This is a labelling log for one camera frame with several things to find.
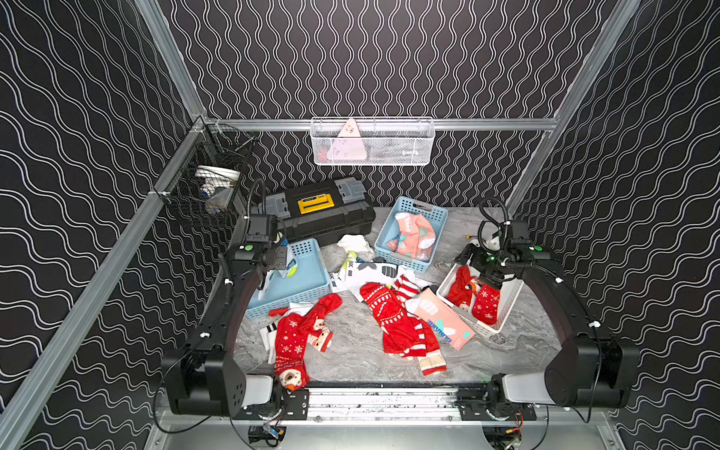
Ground white perforated basket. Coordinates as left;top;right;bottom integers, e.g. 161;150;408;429
437;264;524;338

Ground white grey patterned sock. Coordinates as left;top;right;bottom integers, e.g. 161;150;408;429
330;252;399;302

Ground red striped cuff sock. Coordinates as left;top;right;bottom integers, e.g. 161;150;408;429
359;282;447;376

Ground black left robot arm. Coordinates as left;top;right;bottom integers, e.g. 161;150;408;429
161;214;287;419

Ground black wire wall basket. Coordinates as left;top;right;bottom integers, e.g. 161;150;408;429
159;127;259;229

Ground pink triangle card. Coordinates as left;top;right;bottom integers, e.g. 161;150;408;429
327;118;368;163

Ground light blue left basket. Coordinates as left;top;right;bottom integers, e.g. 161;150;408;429
245;238;331;320

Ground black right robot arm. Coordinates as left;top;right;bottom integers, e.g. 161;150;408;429
469;220;641;410

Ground clear wall-mounted bin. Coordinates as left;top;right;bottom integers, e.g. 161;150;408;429
309;116;436;167

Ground red white striped sock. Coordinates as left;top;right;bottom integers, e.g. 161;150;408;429
393;275;422;303

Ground pink sock on table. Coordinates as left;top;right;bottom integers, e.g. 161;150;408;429
405;289;476;351

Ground red christmas sock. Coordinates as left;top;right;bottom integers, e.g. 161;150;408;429
472;284;501;326

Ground white neon yellow sock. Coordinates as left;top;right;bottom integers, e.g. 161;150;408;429
258;246;298;300

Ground light blue basket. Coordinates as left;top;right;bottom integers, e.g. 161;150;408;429
245;238;331;320
374;196;448;274

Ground black plastic toolbox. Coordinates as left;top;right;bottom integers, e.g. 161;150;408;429
265;177;376;247

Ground light blue right basket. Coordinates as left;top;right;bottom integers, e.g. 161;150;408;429
374;196;448;274

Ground red santa sock front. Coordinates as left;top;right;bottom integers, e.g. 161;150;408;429
274;294;343;392

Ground pink sock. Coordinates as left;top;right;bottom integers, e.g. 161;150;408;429
405;289;476;351
386;212;437;263

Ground plain white sock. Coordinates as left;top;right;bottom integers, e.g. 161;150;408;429
337;234;375;258

